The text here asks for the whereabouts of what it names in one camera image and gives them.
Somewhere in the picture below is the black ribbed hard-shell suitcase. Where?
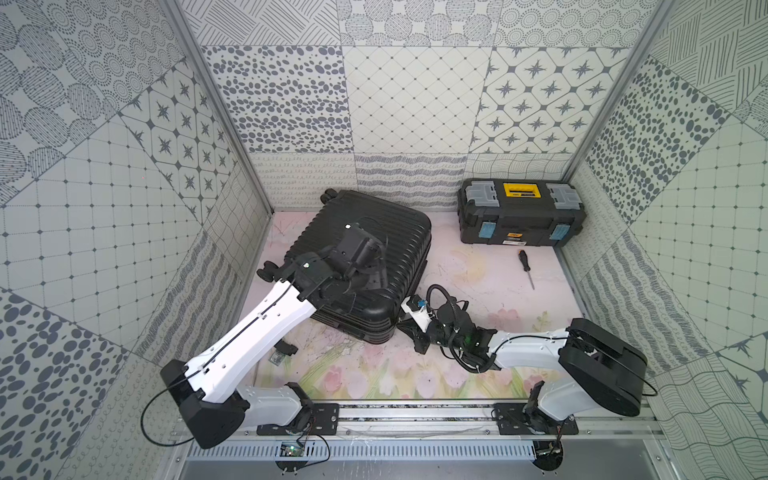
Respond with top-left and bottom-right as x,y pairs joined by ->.
257,189 -> 432,345

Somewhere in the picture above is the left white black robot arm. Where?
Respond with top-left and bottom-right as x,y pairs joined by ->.
161,223 -> 387,449

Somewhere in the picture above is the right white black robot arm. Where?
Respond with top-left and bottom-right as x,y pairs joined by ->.
398,295 -> 649,433

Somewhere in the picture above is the pink floral table mat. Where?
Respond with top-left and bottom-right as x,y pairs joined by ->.
241,212 -> 585,400

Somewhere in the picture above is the black toolbox yellow label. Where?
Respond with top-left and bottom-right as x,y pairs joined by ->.
457,178 -> 587,247

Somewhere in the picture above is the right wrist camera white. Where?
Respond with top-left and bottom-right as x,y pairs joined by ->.
401,294 -> 432,333

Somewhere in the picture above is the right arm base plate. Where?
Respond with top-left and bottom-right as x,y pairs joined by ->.
491,402 -> 579,435

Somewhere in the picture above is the black handled screwdriver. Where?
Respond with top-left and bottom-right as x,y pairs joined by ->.
518,250 -> 535,289

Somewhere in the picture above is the orange handled utility knife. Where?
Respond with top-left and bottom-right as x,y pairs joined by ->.
269,340 -> 298,366

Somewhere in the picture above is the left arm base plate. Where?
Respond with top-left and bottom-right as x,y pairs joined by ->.
256,403 -> 340,436

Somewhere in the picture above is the aluminium mounting rail frame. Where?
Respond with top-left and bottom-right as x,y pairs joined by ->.
186,400 -> 663,469

